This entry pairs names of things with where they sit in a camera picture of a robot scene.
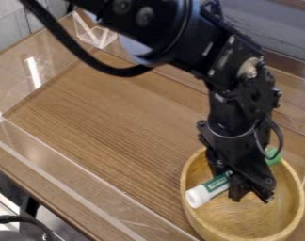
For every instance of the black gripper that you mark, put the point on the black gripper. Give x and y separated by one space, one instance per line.
241 154

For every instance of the green and white marker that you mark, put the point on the green and white marker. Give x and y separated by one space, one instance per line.
204 192

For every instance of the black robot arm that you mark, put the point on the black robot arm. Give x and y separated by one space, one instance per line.
185 33

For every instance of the brown wooden bowl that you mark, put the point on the brown wooden bowl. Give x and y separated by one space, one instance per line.
249 220

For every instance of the clear acrylic front wall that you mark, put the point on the clear acrylic front wall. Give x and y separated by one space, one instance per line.
102 211

